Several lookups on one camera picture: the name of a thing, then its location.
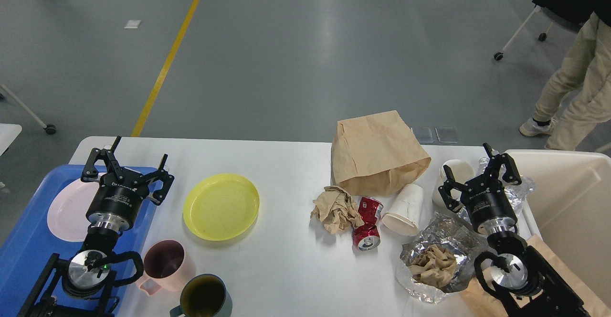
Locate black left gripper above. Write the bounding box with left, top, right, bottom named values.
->
left=81, top=136, right=175, bottom=232

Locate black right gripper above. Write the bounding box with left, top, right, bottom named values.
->
left=437, top=143, right=522, bottom=236

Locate pink ribbed mug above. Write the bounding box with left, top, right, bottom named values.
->
left=136, top=239, right=196, bottom=296

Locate yellow plastic plate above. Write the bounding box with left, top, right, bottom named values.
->
left=183, top=173, right=260, bottom=242

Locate dark green mug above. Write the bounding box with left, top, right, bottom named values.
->
left=169, top=274, right=233, bottom=317

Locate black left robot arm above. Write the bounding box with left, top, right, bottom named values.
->
left=18, top=137, right=174, bottom=317

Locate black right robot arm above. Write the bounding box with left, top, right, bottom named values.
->
left=438, top=143, right=589, bottom=317

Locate white paper cup upright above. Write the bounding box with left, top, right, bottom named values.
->
left=432, top=159, right=475, bottom=210

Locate crushed clear plastic bottle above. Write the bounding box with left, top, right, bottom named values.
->
left=456, top=158, right=536, bottom=217

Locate clear floor plate right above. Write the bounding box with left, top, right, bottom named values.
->
left=435, top=127, right=460, bottom=144

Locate clear floor plate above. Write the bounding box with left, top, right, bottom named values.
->
left=411, top=127, right=435, bottom=144
left=435, top=127, right=460, bottom=144

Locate crumpled aluminium foil sheet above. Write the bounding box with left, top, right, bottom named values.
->
left=395, top=213, right=487, bottom=304

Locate pink plate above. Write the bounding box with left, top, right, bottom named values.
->
left=47, top=179, right=100, bottom=242

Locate clear floor plate left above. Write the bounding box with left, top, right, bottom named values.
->
left=411, top=127, right=435, bottom=144

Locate white paper cup lying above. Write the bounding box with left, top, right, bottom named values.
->
left=381, top=183, right=424, bottom=236

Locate white cart leg with caster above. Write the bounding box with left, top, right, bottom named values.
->
left=0, top=84, right=57, bottom=135

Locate crumpled brown paper on foil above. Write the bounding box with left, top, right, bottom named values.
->
left=408, top=243, right=458, bottom=289

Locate beige plastic bin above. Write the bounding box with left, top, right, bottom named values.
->
left=508, top=149, right=611, bottom=317

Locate blue plastic tray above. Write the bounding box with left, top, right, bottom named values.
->
left=0, top=165, right=157, bottom=317

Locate flat brown paper bag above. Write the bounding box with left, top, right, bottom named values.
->
left=460, top=234, right=611, bottom=317

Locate crushed red soda can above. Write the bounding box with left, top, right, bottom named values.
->
left=353, top=197, right=384, bottom=251

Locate small white side table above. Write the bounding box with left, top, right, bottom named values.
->
left=0, top=123, right=22, bottom=156

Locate white wheeled chair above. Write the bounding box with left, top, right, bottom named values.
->
left=493, top=5, right=554, bottom=61

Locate person in beige trousers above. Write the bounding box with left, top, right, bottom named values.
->
left=519, top=0, right=611, bottom=151

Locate crumpled brown paper ball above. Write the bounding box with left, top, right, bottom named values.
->
left=310, top=186, right=365, bottom=234

